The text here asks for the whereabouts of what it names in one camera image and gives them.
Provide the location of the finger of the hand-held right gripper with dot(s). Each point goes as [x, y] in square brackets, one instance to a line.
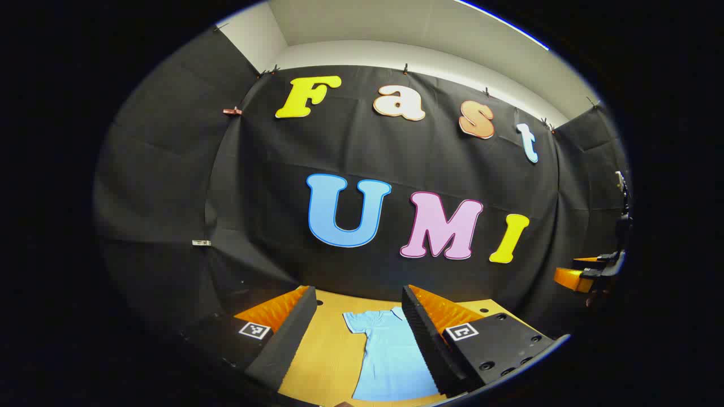
[571, 278]

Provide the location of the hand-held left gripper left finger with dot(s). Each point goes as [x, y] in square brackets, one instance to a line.
[285, 339]

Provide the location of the black backdrop cloth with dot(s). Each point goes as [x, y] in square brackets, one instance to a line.
[254, 169]

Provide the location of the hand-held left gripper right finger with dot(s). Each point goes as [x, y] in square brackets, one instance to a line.
[427, 339]

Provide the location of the copper cloth clip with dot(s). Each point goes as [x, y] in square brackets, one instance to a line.
[232, 111]

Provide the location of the light blue T-shirt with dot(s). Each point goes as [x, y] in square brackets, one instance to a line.
[390, 362]

